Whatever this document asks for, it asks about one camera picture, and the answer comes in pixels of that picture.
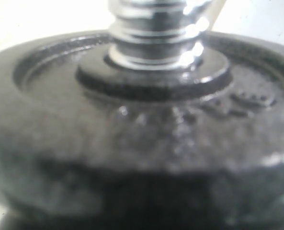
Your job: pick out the black weight plate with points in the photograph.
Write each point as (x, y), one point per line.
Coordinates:
(87, 146)

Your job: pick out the chrome threaded dumbbell bar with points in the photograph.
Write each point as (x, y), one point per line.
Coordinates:
(157, 34)

